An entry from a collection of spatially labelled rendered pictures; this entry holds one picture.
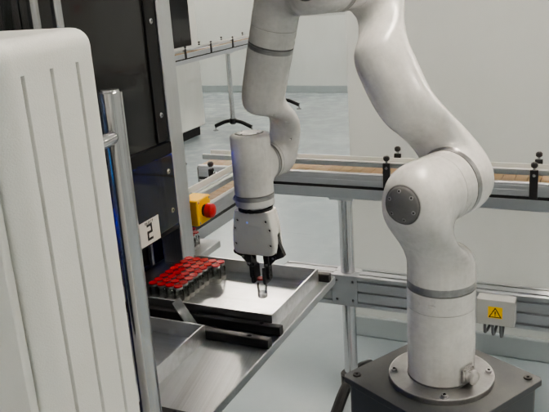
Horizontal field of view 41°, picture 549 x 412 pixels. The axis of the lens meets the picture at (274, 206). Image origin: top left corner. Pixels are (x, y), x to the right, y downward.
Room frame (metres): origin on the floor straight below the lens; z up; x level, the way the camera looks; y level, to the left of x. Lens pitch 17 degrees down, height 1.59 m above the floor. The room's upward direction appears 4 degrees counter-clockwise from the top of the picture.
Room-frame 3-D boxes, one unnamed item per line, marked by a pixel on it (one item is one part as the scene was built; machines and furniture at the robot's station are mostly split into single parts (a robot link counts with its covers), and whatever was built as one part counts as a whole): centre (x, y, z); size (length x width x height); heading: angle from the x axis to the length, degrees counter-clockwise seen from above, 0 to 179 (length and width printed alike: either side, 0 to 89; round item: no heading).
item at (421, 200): (1.17, -0.26, 1.16); 0.19 x 0.12 x 0.24; 136
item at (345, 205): (2.46, -0.25, 0.46); 0.09 x 0.09 x 0.77; 64
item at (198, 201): (1.90, 0.22, 1.00); 0.08 x 0.07 x 0.07; 64
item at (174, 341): (1.32, 0.37, 0.90); 0.34 x 0.26 x 0.04; 64
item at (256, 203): (1.51, 0.04, 1.13); 0.09 x 0.08 x 0.03; 64
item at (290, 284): (1.58, 0.12, 0.90); 0.34 x 0.26 x 0.04; 64
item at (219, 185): (2.22, 0.22, 0.92); 0.69 x 0.16 x 0.16; 154
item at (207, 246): (1.93, 0.25, 0.87); 0.14 x 0.13 x 0.02; 64
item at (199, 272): (1.62, 0.20, 0.90); 0.18 x 0.02 x 0.05; 154
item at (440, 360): (1.20, -0.29, 0.95); 0.19 x 0.19 x 0.18
